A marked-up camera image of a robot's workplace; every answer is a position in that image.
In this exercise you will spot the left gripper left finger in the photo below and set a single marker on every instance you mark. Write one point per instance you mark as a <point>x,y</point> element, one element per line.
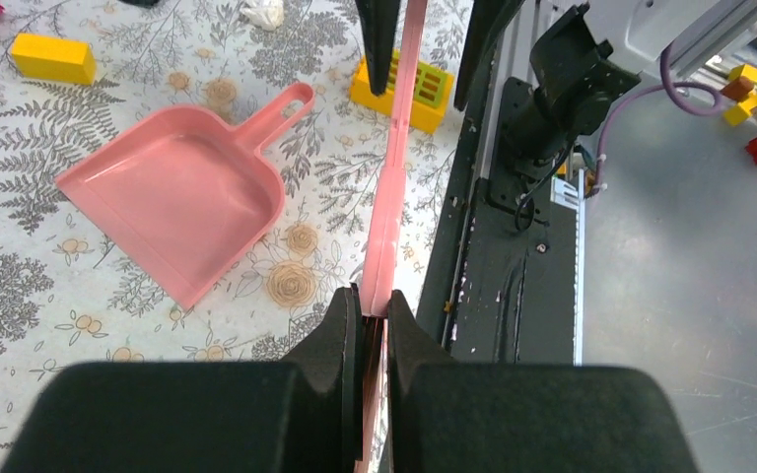
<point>302,413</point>

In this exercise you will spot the yellow grid block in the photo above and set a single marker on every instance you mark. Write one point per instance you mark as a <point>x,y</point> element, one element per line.
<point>430,98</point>

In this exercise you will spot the small yellow block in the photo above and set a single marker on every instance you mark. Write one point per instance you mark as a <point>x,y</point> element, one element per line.
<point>54,59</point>

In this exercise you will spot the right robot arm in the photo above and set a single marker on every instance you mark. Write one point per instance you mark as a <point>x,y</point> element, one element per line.
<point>590,57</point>

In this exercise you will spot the pink dustpan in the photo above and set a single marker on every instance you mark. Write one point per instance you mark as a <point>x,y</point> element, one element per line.
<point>184,194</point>

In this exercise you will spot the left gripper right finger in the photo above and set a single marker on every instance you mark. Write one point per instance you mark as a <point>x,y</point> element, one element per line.
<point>449,416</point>

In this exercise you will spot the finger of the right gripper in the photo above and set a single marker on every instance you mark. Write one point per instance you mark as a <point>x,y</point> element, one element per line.
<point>378,20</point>
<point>487,22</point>

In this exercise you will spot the pink brush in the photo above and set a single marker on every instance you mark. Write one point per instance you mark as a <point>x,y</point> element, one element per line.
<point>382,244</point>

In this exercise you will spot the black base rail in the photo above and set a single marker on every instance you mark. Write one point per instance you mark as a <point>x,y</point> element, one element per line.
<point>504,282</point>

